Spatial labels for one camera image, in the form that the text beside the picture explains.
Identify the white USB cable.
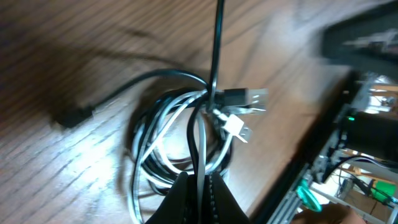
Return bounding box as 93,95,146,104
127,90,253,224

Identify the black USB cable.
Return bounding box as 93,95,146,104
52,0,269,190

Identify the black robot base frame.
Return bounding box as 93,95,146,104
251,1,397,223

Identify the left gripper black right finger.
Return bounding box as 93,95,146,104
201,172,249,224

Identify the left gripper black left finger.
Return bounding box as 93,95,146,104
146,172,197,224

